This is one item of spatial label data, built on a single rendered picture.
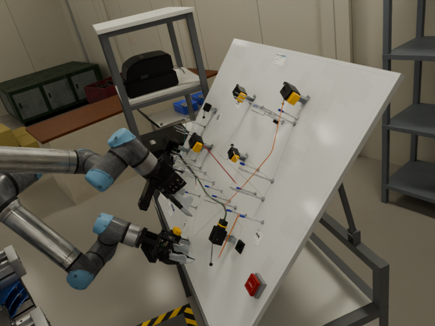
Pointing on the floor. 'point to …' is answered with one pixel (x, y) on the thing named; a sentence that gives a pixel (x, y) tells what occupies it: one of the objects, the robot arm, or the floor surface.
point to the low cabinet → (48, 91)
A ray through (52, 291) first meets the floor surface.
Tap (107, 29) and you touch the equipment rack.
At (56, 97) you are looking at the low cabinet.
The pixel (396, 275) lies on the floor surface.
